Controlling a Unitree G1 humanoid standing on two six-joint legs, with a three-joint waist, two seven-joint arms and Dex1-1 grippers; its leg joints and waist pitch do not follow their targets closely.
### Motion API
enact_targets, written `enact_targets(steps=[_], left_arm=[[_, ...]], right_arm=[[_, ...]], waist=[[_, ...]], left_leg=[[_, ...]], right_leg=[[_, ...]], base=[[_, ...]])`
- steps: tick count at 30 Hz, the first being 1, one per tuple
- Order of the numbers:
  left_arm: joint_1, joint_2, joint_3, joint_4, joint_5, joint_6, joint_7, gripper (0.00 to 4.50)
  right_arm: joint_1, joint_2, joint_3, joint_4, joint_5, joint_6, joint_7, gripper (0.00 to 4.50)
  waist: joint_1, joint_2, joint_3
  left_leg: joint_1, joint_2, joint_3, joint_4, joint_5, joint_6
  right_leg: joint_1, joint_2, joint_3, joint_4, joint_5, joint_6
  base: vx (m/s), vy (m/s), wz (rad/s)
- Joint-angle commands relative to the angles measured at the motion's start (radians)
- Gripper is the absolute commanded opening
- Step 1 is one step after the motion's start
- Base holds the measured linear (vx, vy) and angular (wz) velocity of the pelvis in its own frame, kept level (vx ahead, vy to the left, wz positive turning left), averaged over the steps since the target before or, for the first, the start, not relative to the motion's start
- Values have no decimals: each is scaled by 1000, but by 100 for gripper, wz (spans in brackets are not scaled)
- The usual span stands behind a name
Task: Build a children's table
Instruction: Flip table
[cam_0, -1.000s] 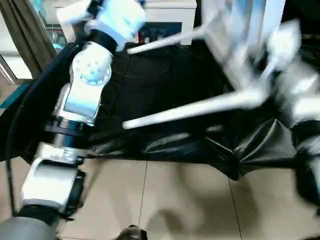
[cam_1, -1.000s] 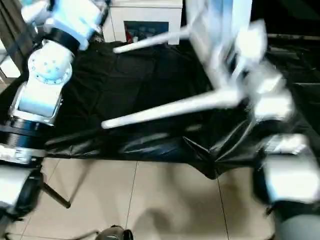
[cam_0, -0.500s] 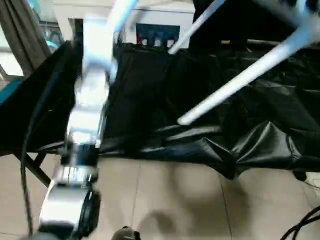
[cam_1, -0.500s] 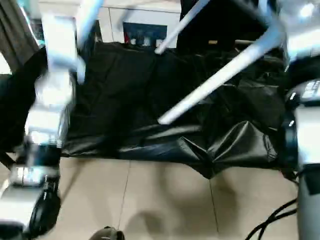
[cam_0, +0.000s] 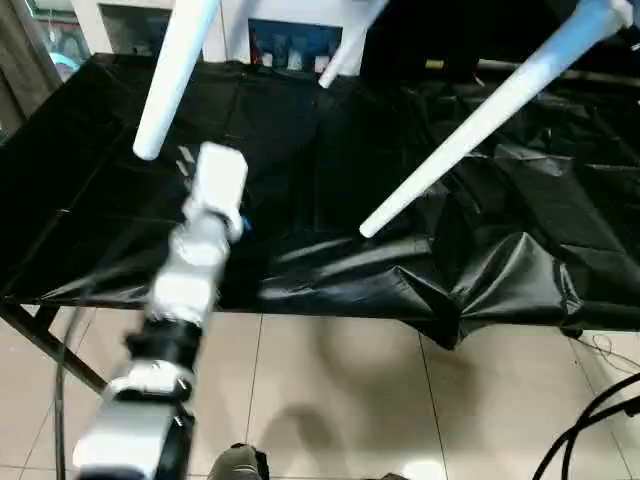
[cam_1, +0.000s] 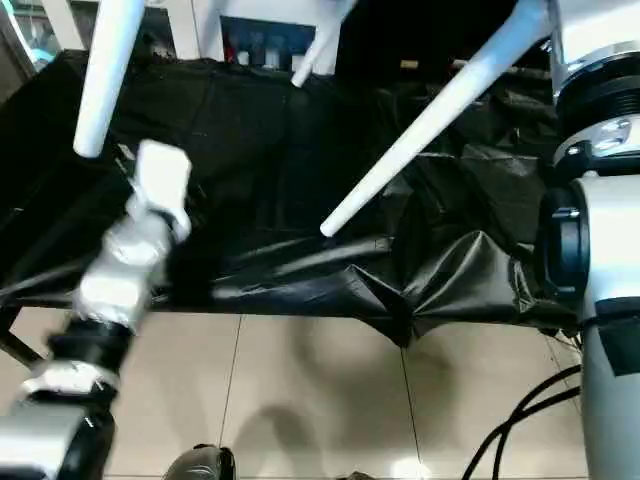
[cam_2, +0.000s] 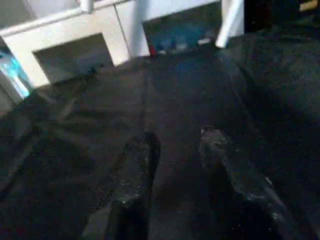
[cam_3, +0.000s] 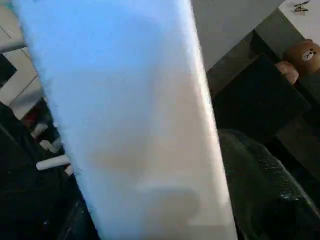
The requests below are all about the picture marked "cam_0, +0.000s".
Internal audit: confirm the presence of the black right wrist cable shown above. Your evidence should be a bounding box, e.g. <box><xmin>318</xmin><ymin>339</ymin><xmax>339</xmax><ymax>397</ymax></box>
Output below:
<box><xmin>532</xmin><ymin>372</ymin><xmax>640</xmax><ymax>480</ymax></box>

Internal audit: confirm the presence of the brown round hanging knob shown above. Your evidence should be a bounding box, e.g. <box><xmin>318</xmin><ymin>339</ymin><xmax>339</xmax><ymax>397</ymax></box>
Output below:
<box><xmin>208</xmin><ymin>442</ymin><xmax>271</xmax><ymax>480</ymax></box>

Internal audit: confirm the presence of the black plastic mat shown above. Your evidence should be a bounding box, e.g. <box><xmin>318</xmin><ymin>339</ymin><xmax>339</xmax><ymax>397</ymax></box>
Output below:
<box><xmin>0</xmin><ymin>49</ymin><xmax>640</xmax><ymax>352</ymax></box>

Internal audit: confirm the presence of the black metal table frame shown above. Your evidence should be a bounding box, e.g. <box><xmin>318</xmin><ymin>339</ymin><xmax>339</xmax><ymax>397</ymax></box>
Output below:
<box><xmin>0</xmin><ymin>298</ymin><xmax>110</xmax><ymax>397</ymax></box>

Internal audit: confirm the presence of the black flat monitor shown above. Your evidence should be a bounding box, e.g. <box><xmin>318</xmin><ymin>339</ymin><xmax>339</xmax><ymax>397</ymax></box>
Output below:
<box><xmin>474</xmin><ymin>58</ymin><xmax>640</xmax><ymax>84</ymax></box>

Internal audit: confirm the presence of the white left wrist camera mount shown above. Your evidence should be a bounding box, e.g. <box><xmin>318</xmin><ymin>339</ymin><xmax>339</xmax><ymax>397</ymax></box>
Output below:
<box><xmin>191</xmin><ymin>141</ymin><xmax>251</xmax><ymax>242</ymax></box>

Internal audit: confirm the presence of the white glass-door cabinet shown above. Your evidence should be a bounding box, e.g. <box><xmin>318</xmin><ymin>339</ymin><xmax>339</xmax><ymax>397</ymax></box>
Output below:
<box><xmin>69</xmin><ymin>0</ymin><xmax>369</xmax><ymax>77</ymax></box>

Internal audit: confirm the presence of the white plastic table leg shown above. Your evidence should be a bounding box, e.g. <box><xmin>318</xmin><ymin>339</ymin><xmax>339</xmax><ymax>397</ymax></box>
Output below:
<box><xmin>316</xmin><ymin>0</ymin><xmax>390</xmax><ymax>91</ymax></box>
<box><xmin>357</xmin><ymin>0</ymin><xmax>619</xmax><ymax>240</ymax></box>
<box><xmin>131</xmin><ymin>0</ymin><xmax>225</xmax><ymax>162</ymax></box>

